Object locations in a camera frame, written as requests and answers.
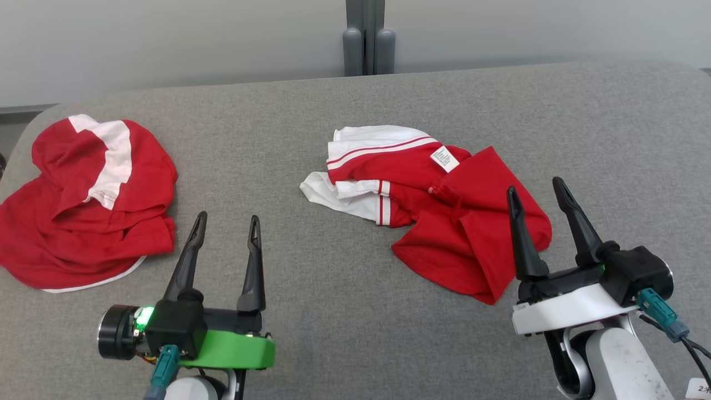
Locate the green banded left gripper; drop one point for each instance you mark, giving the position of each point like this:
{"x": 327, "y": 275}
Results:
{"x": 239, "y": 350}

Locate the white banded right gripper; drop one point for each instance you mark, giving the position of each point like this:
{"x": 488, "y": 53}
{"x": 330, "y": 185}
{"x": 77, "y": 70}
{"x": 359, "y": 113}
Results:
{"x": 572, "y": 311}

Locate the red white numbered jersey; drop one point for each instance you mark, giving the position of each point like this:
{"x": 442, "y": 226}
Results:
{"x": 477, "y": 222}

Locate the red garment with white hem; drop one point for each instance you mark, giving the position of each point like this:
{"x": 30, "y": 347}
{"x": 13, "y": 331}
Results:
{"x": 72, "y": 239}

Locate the white paper tag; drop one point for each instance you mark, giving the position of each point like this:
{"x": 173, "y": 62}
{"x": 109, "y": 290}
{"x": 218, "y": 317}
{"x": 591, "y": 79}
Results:
{"x": 699, "y": 389}

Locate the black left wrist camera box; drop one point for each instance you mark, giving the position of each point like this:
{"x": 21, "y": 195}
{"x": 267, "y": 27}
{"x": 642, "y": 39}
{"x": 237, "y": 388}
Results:
{"x": 175, "y": 325}

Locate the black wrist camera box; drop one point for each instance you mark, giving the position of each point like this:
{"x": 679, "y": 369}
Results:
{"x": 175, "y": 325}
{"x": 639, "y": 272}

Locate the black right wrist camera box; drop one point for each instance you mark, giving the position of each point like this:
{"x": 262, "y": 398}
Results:
{"x": 639, "y": 272}

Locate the grey partition post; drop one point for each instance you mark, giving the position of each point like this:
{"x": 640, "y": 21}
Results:
{"x": 368, "y": 44}

